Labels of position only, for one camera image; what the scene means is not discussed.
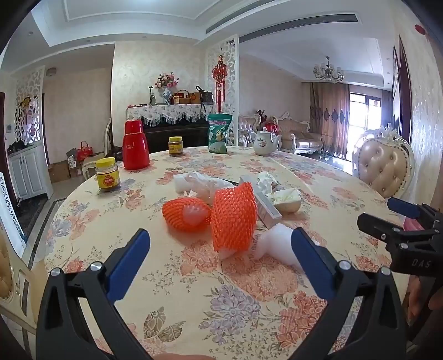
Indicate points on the white lattice screen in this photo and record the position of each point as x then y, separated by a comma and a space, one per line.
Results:
230, 86
29, 104

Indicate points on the dark handbag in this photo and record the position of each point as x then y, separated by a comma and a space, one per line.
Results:
207, 95

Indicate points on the white floor cabinet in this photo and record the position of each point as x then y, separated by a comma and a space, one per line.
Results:
27, 173

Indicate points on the dark wooden door frame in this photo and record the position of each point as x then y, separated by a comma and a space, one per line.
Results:
403, 86

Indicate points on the red ornament on side table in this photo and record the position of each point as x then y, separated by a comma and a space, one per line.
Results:
272, 127

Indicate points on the brown patterned curtain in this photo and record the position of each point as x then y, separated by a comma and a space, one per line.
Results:
328, 117

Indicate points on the beige tufted dining chair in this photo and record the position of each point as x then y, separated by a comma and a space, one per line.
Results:
384, 166

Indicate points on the orange foam net sleeve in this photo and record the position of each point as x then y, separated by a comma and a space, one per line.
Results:
233, 214
180, 216

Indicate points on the red thermos flask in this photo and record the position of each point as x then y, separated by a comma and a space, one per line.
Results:
136, 149

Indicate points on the white porcelain teapot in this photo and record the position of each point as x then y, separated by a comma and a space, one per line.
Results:
264, 142

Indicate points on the white dining chair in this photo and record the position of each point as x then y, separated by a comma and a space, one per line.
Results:
90, 166

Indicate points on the white plastic bag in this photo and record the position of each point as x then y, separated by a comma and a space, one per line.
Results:
197, 185

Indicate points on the vase of pink flowers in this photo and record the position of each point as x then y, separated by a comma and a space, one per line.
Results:
166, 84

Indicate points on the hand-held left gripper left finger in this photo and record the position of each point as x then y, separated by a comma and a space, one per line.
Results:
128, 263

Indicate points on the crystal chandelier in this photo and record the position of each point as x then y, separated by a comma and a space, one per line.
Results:
328, 71

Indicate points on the silver cardboard box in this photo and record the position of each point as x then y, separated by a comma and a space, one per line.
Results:
264, 207

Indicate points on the brown wicker basket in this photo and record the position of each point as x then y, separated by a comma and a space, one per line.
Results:
194, 97

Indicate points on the cream carved sofa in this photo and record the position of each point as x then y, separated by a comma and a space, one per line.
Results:
301, 135

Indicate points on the balcony glass door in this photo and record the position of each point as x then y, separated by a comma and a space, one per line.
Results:
365, 124

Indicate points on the yellow-lid glass jar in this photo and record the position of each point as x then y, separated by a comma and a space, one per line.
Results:
175, 147
107, 178

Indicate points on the red knot wall ornament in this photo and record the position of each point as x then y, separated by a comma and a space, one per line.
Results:
219, 72

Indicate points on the green snack bag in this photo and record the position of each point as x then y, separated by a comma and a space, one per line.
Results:
219, 135

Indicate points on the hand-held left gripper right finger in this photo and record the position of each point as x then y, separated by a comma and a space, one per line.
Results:
308, 263

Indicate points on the white lace cloth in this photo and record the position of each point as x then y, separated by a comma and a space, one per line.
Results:
166, 112

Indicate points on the red handbag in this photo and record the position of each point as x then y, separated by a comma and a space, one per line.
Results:
84, 152

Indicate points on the black piano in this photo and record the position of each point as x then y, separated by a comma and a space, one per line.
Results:
180, 131

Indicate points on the white foam sheet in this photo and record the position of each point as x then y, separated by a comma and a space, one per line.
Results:
277, 242

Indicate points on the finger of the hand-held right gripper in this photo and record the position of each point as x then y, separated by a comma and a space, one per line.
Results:
377, 230
401, 206

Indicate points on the person's right hand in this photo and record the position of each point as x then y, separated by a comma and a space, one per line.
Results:
413, 297

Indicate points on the crumpled white paper packet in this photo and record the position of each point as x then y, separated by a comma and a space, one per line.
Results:
266, 180

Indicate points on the beige paper packet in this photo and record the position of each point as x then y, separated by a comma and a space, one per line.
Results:
287, 200

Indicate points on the cream carved dining chair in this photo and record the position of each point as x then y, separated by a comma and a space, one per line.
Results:
14, 277

